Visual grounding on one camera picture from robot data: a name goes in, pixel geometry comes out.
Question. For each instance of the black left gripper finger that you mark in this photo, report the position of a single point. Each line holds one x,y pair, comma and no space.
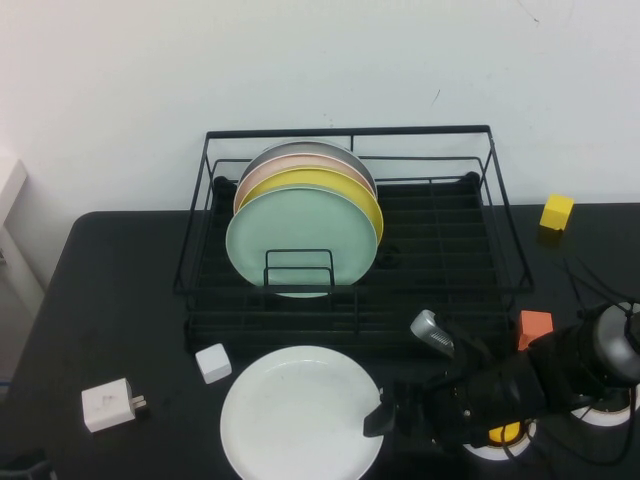
25,470

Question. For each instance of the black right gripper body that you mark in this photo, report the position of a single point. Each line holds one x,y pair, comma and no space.
480,400

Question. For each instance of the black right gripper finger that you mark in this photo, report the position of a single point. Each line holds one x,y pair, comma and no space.
382,420
391,394

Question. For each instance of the white plate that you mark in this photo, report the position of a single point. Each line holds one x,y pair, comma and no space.
295,415

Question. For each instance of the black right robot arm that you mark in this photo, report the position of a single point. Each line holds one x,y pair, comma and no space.
575,360

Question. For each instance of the green plate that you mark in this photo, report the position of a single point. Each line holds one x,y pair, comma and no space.
300,225

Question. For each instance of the yellow plate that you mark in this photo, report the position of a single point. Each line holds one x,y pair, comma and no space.
310,179

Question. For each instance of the pink plate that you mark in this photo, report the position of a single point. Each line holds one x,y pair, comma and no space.
300,161

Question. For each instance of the grey plate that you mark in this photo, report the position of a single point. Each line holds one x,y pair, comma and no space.
305,147

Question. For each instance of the yellow rubber duck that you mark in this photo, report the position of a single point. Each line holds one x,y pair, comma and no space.
502,434

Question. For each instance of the white double-sided tape roll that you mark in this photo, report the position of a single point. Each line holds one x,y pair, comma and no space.
520,442
600,417

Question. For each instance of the orange foam cube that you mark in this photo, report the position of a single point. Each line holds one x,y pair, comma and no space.
535,325

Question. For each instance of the white power adapter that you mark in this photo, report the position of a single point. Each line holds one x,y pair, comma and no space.
107,405

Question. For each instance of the white cube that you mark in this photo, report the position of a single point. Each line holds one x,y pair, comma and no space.
214,364

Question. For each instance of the yellow foam cube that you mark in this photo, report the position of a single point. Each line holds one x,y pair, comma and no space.
555,215

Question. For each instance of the white cabinet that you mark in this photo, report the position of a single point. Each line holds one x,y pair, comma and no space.
12,190

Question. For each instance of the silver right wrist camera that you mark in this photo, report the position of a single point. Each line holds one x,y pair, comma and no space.
432,332

